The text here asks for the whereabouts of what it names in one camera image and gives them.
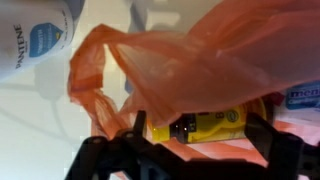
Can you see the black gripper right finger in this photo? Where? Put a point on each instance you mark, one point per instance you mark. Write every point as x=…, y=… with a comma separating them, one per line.
x=290, y=156

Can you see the blue mentos box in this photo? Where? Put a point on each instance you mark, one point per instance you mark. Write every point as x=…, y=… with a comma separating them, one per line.
x=303, y=96

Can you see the red plastic bag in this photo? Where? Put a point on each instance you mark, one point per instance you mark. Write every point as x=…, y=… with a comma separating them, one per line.
x=186, y=73

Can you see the brown bottle with yellow lid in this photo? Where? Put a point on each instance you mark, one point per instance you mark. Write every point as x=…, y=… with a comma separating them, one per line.
x=216, y=128

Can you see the white Pantene bottle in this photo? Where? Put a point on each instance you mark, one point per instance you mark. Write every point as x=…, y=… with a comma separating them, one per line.
x=30, y=40

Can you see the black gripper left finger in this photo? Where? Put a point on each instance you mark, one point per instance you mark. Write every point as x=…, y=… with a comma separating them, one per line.
x=110, y=156

